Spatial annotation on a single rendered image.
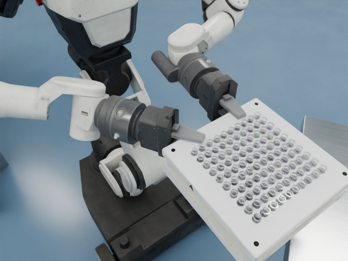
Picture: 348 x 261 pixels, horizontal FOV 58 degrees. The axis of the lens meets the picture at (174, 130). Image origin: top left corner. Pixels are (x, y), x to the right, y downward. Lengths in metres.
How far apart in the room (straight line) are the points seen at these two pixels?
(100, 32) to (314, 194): 0.66
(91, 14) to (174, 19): 2.34
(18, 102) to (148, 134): 0.25
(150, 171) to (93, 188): 0.60
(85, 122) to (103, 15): 0.33
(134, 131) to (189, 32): 0.31
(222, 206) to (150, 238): 0.95
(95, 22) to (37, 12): 2.68
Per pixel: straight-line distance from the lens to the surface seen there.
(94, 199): 1.61
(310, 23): 3.37
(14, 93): 0.68
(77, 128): 0.68
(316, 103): 2.44
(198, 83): 0.71
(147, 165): 1.09
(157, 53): 0.80
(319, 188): 0.59
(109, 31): 0.92
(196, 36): 0.79
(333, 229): 0.78
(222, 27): 0.91
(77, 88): 0.65
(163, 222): 1.48
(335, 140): 0.94
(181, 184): 0.59
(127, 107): 0.62
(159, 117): 0.57
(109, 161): 1.51
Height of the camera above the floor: 1.53
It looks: 48 degrees down
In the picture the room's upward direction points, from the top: straight up
